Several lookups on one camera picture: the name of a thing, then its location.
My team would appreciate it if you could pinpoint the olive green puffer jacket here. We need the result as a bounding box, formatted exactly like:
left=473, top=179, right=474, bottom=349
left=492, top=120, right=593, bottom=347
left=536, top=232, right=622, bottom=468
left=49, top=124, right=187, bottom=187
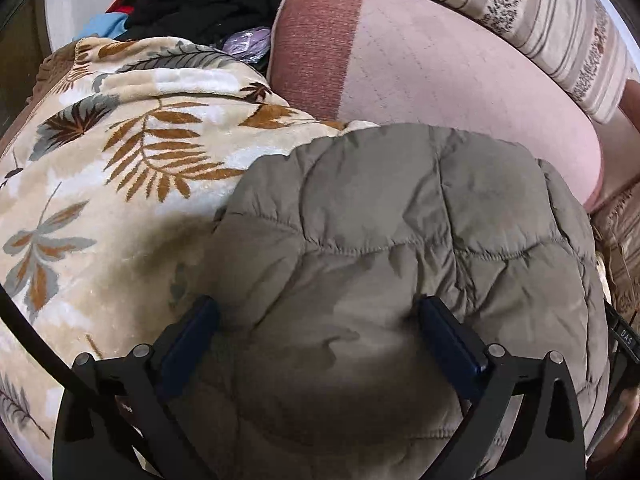
left=171, top=124, right=608, bottom=479

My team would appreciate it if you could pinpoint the pile of dark clothes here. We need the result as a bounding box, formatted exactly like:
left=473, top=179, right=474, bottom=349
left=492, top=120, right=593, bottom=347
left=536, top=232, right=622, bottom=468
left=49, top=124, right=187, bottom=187
left=75, top=0, right=282, bottom=47

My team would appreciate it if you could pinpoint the striped floral cushion at right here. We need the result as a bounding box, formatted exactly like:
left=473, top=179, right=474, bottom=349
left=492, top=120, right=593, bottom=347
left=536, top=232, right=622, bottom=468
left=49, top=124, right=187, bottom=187
left=591, top=182, right=640, bottom=332

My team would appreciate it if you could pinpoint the pink brown pillow at corner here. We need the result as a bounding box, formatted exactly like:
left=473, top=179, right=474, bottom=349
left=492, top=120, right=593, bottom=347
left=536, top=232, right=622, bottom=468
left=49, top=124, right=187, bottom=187
left=593, top=79, right=640, bottom=210

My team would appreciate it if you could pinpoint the leaf pattern fleece blanket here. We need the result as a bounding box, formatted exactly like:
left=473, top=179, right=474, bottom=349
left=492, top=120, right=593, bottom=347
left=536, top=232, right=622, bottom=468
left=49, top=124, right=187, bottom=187
left=0, top=34, right=381, bottom=480

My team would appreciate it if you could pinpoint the purple shiny fabric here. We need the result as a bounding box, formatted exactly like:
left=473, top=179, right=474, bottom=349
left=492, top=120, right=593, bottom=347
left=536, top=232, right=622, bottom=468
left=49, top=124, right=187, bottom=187
left=221, top=26, right=271, bottom=65

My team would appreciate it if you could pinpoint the striped floral pillow at top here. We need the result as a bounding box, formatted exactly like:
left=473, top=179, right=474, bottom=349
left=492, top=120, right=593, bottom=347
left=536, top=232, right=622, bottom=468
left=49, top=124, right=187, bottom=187
left=434, top=0, right=631, bottom=124

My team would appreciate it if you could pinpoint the pink quilted pillow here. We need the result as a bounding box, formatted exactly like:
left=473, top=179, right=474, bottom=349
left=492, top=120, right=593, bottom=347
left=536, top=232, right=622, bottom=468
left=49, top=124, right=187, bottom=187
left=269, top=0, right=603, bottom=207

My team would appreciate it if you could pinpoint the black braided cable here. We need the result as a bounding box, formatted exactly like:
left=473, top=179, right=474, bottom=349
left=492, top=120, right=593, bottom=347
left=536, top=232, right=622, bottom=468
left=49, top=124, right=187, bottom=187
left=0, top=284, right=97, bottom=401

